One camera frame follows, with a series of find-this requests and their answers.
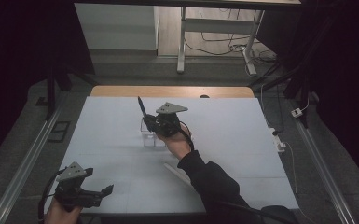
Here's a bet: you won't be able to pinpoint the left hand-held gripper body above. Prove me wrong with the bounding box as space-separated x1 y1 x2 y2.
54 161 104 209

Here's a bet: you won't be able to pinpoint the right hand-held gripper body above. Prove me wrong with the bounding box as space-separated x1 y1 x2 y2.
153 102 189 138

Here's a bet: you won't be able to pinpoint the clear plastic organizer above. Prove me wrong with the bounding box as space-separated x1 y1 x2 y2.
140 121 169 148

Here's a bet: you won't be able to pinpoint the white pen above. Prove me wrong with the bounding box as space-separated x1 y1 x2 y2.
162 161 194 189

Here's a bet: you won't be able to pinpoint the person's right hand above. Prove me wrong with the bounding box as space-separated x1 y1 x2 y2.
155 124 193 161

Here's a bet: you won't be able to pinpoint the person's left hand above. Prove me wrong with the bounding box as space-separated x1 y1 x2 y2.
45 199 82 224

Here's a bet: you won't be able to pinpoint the white table cover sheet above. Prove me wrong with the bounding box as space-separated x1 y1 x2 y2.
44 95 300 216

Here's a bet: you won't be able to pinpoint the black stand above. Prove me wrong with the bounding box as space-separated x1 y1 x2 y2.
44 55 101 121
247 62 312 129

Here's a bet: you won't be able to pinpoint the white power strip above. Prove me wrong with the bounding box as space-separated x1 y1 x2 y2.
268 126 287 154

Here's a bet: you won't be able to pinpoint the white plug adapter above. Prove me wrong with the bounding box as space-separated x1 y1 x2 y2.
290 107 304 119

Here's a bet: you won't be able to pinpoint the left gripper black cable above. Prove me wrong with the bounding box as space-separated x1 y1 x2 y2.
37 168 67 222

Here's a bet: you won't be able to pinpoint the aluminium floor rail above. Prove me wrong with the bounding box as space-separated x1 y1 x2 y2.
0 105 63 224
294 119 358 224

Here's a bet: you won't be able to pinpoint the black floor cable bundle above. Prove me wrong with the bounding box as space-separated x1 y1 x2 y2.
184 7 278 79

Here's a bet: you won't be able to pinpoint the white desk frame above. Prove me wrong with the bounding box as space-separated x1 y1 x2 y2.
176 6 266 77

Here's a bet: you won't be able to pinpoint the thin white cable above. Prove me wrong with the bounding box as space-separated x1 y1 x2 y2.
283 141 298 195

